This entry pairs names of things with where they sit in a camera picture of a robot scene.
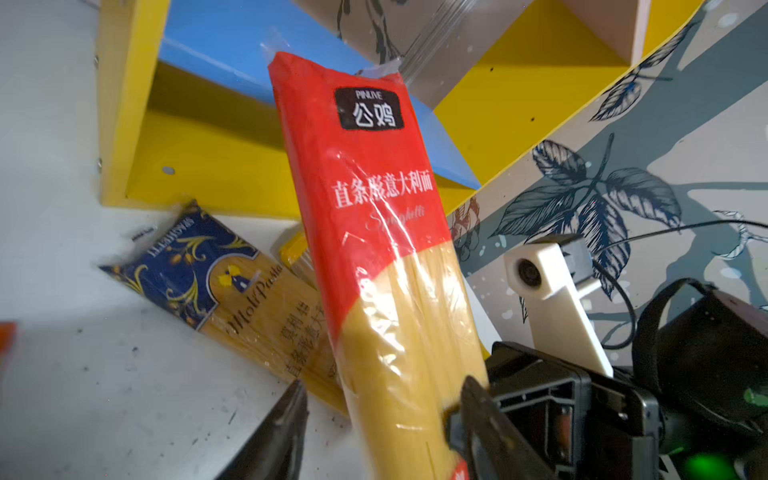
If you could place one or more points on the yellow Pastatime spaghetti bag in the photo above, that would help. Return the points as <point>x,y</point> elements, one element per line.
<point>294,254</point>

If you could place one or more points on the red spaghetti bag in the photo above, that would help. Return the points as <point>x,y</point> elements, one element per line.
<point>398,315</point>

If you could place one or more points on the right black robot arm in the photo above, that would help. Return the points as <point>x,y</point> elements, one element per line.
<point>692,406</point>

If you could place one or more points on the dark blue spaghetti bag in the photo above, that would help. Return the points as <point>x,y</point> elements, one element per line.
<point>220,285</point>

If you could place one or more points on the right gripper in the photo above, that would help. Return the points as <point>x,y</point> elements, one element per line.
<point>583,424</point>

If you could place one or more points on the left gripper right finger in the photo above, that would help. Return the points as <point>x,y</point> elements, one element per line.
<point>489,445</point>

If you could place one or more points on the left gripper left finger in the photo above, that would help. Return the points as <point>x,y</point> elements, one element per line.
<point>275,450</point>

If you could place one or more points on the yellow shelf pink blue boards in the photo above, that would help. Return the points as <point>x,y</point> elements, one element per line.
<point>245,105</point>

